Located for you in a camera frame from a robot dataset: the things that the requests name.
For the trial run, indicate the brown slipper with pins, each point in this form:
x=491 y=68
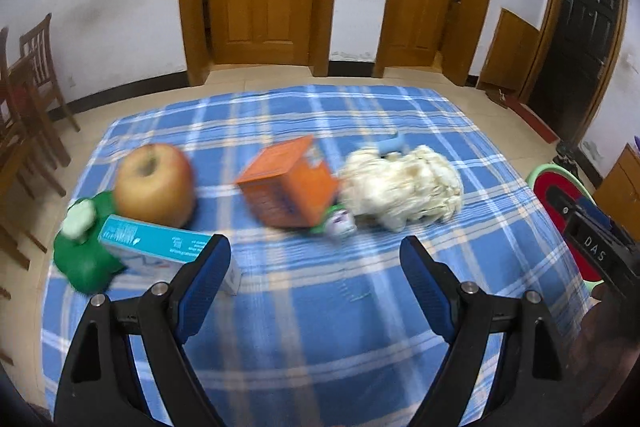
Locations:
x=498 y=97

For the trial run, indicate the teal white medicine box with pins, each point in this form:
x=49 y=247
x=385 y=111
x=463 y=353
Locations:
x=151 y=250

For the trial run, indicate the green white toy keychain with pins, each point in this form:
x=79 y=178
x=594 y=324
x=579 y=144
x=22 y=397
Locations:
x=337 y=223

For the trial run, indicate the dark entrance door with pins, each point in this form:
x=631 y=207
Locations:
x=573 y=64

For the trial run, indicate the orange cardboard box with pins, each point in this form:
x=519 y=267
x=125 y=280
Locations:
x=289 y=185

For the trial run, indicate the wooden chair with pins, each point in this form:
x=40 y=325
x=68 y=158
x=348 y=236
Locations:
x=37 y=42
x=17 y=148

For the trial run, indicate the green flower shaped container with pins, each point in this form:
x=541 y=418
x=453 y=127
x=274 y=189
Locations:
x=78 y=254

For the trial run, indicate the wooden shoe cabinet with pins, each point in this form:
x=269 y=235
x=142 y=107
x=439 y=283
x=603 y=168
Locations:
x=510 y=55

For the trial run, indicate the right hand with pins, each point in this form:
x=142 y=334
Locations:
x=601 y=357

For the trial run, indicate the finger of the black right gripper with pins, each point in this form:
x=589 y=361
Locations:
x=561 y=206

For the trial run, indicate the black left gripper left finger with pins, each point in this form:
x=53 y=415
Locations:
x=100 y=385

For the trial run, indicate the red door mat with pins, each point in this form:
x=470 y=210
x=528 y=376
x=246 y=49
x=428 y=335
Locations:
x=531 y=119

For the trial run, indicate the wooden side cabinet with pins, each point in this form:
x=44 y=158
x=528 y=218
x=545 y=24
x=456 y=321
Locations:
x=618 y=195

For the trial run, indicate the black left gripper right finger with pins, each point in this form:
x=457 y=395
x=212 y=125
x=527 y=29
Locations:
x=514 y=337

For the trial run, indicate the red green trash bin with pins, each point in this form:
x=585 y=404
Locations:
x=546 y=175

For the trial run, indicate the red yellow apple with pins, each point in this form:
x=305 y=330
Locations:
x=155 y=183

